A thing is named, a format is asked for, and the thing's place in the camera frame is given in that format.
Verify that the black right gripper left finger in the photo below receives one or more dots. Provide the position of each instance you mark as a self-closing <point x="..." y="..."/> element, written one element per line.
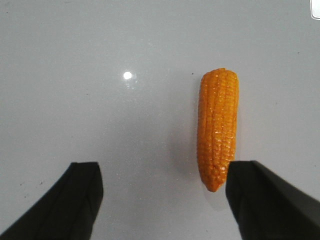
<point x="67" y="211"/>

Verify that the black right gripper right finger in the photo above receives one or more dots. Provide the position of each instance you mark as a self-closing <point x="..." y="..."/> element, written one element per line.
<point x="266" y="207"/>

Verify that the orange plastic corn cob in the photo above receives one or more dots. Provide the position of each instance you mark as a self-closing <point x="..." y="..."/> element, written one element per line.
<point x="217" y="126"/>

